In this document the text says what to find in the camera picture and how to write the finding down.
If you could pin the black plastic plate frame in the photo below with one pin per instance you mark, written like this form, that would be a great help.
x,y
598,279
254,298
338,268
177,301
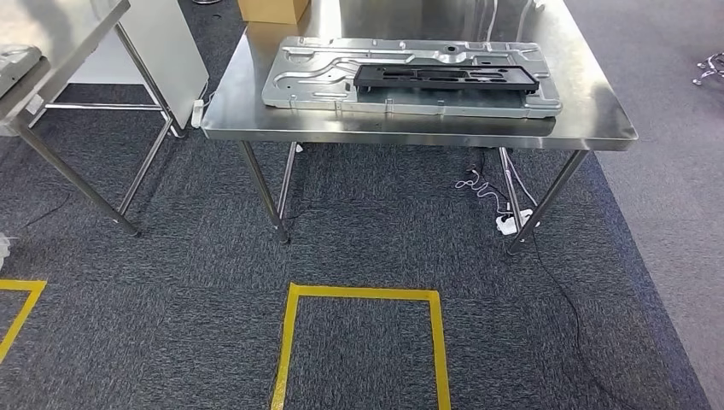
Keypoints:
x,y
367,76

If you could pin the stainless steel workbench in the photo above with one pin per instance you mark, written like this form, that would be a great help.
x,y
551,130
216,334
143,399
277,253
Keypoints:
x,y
577,85
56,34

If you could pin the stamped sheet metal panel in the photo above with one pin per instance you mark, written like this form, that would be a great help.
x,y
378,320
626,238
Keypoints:
x,y
14,65
294,97

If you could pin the yellow floor tape square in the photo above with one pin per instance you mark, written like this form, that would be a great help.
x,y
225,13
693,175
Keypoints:
x,y
285,351

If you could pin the brown cardboard box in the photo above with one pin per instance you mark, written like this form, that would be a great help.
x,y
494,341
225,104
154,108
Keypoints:
x,y
271,10

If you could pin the white cabinet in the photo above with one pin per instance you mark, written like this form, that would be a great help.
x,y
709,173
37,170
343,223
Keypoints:
x,y
158,56

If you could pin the crumpled clear plastic wad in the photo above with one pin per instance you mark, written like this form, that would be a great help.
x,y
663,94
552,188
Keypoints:
x,y
3,249

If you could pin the chrome chair base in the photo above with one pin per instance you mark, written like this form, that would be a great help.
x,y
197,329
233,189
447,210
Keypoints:
x,y
710,68

